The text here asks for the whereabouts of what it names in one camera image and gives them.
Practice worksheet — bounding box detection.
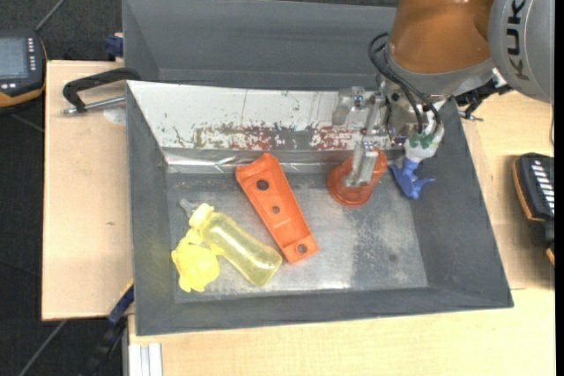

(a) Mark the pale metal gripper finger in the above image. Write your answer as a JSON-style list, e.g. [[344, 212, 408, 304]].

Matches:
[[345, 140, 372, 188], [357, 146, 385, 187]]

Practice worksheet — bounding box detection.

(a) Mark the orange plastic cup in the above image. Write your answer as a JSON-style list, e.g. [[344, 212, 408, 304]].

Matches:
[[326, 148, 390, 208]]

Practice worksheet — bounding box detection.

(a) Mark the grey metal bin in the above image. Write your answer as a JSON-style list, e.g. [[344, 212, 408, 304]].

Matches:
[[121, 0, 515, 336]]

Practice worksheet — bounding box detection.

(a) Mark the orange flat block with holes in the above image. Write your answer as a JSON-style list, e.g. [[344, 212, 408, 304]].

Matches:
[[234, 152, 320, 265]]

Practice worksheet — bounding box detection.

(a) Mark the clear yellow plastic bottle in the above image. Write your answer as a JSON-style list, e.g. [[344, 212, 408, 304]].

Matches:
[[188, 203, 284, 288]]

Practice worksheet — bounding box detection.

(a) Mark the yellow toy figure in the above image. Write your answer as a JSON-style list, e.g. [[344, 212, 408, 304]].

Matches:
[[171, 228, 221, 293]]

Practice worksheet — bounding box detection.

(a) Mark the pale wood flat board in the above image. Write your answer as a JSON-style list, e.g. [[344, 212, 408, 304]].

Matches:
[[41, 59, 136, 321]]

